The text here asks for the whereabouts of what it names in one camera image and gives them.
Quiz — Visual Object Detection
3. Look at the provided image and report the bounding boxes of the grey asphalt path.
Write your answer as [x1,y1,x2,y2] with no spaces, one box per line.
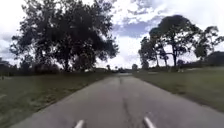
[8,73,224,128]

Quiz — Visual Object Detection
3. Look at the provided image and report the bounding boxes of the large dark tree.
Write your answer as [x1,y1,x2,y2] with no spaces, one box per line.
[9,0,120,74]

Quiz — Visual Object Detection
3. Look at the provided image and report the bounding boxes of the group of tall trees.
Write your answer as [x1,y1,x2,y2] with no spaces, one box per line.
[137,14,224,70]

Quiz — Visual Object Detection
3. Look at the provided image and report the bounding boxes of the robot's own part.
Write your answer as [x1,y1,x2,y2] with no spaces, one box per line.
[73,119,86,128]
[143,116,157,128]

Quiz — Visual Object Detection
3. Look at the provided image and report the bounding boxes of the grass field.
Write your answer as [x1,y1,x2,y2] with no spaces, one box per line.
[132,66,224,114]
[0,71,116,128]

